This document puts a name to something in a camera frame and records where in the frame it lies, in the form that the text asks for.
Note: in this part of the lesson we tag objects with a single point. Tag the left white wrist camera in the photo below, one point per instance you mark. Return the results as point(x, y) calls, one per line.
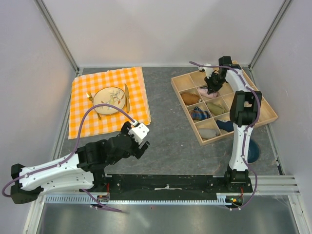
point(139, 131)

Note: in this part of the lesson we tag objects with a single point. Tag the olive rolled cloth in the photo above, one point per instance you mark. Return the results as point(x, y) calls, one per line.
point(216, 109)

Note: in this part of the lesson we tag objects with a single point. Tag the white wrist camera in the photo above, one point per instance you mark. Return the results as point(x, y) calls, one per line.
point(139, 131)
point(207, 69)

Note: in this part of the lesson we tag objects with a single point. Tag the striped rolled sock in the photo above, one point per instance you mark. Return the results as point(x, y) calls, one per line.
point(198, 114)

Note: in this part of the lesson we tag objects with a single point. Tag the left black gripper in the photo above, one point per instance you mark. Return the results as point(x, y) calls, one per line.
point(138, 152)

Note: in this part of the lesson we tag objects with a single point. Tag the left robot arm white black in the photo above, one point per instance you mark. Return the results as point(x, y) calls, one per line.
point(82, 170)

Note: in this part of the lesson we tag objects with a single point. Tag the gold fork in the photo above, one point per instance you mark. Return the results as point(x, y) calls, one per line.
point(90, 97)

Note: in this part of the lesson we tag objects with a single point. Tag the white slotted cable duct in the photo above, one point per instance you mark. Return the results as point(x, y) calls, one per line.
point(86, 199)

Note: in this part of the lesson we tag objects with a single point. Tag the brown rolled cloth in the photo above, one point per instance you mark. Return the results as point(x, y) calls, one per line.
point(190, 98)

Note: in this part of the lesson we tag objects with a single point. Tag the blue ceramic bowl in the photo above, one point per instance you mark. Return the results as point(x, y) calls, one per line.
point(253, 152)

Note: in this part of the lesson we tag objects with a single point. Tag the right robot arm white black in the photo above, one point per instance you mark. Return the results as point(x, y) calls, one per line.
point(244, 113)

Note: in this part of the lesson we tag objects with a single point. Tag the navy rolled cloth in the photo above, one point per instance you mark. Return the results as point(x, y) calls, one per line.
point(225, 125)

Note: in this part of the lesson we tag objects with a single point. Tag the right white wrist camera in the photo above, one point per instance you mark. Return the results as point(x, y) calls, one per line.
point(207, 69)

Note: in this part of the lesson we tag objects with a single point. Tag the beige floral plate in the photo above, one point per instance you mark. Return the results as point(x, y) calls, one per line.
point(111, 95)

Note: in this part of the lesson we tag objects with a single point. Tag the pink underwear navy trim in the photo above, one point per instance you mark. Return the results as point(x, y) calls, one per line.
point(204, 93)

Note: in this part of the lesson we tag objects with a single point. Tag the gold knife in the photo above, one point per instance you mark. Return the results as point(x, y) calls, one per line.
point(127, 97)

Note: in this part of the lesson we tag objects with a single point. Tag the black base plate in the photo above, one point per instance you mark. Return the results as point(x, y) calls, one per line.
point(168, 187)

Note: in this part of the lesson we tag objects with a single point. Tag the orange white checkered cloth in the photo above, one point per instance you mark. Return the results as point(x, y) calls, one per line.
point(83, 120)

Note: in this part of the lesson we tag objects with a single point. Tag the grey rolled cloth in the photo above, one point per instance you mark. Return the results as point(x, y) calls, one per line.
point(208, 133)

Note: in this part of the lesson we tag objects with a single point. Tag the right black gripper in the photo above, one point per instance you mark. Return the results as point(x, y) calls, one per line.
point(212, 88)

